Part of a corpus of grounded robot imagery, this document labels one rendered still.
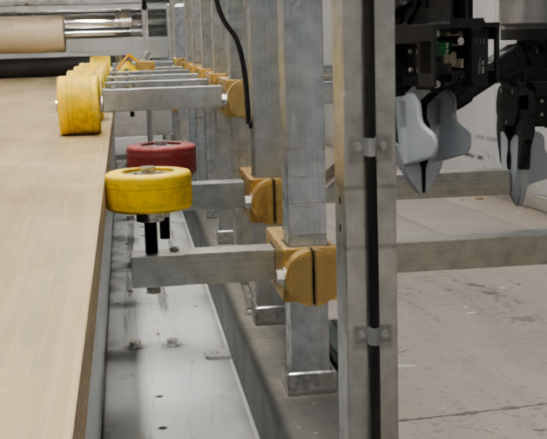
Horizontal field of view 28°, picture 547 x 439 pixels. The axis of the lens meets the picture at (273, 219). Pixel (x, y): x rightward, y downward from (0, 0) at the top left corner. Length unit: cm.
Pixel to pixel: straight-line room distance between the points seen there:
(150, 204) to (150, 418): 31
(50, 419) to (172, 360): 103
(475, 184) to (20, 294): 83
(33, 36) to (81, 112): 231
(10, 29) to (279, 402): 290
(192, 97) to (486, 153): 549
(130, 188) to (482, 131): 604
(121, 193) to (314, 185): 17
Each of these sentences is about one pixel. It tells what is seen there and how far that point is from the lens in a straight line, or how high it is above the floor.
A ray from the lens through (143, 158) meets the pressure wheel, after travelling 124.
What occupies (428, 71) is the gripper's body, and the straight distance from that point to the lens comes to 94.
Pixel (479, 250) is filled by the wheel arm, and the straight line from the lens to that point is 107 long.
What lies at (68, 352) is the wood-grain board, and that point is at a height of 90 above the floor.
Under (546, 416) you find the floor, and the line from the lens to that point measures 305.
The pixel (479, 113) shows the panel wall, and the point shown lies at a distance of 700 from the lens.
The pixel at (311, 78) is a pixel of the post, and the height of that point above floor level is 99.
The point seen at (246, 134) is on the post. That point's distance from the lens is 147.
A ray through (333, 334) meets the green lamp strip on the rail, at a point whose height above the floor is 70.
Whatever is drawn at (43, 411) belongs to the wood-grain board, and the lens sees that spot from 40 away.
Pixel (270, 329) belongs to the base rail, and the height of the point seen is 70.
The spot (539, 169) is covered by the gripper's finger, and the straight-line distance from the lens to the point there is 135.
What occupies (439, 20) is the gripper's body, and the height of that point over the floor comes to 104.
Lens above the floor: 103
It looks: 10 degrees down
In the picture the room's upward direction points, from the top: 2 degrees counter-clockwise
